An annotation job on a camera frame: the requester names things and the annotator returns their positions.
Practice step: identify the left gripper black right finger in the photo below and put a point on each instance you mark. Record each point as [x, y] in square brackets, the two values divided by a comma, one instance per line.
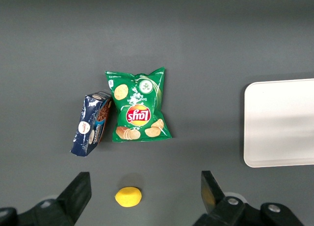
[220, 208]

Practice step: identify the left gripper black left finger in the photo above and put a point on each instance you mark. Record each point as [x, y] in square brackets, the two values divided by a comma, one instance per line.
[76, 196]

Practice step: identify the white rectangular plastic tray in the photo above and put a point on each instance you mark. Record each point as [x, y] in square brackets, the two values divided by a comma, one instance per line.
[279, 123]

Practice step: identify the yellow lemon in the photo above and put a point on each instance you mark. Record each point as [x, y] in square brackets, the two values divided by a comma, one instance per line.
[128, 197]

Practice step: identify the dark blue cookie box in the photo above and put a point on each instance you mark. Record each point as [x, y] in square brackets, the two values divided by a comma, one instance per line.
[90, 123]

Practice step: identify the green Lays chips bag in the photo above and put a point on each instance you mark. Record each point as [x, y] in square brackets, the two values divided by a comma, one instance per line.
[139, 106]

